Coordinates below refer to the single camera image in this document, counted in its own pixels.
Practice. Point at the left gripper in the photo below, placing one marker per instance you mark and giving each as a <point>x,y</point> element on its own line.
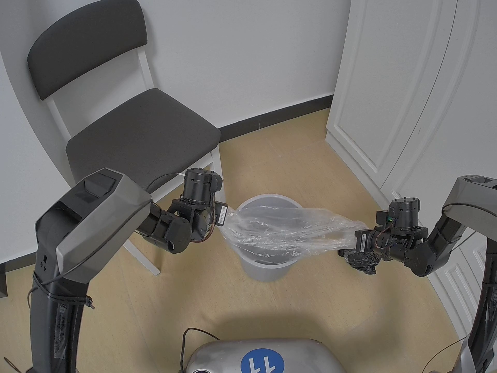
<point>205,223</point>

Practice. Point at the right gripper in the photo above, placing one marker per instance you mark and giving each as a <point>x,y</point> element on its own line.
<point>374,241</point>

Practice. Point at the black plastic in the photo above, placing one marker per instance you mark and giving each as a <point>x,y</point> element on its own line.
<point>361,262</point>

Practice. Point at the clear plastic bag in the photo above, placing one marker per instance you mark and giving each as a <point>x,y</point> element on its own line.
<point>295,231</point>

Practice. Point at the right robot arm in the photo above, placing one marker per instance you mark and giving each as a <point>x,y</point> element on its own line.
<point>427,255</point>

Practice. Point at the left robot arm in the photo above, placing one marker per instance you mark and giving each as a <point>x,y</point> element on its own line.
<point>97,216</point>

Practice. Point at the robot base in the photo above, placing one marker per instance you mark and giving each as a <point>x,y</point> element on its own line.
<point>233,356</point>

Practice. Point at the white trash bin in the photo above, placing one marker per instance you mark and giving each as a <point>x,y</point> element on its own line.
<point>268,272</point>

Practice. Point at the grey padded white chair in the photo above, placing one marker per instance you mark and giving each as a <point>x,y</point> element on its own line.
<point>136,142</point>

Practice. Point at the white wardrobe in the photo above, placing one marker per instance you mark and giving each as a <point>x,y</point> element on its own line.
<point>388,72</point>

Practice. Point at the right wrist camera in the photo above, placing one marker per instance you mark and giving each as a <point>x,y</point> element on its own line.
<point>382,219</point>

